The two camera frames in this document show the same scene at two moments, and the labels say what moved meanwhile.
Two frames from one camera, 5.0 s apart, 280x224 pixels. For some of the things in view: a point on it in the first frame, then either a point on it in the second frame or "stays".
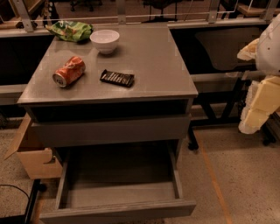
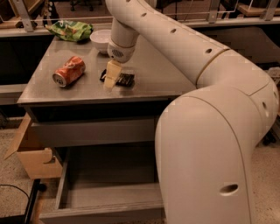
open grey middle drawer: [102, 181] stays
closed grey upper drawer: [120, 131] stays
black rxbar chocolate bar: [121, 79] stays
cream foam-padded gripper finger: [262, 99] to [113, 71]
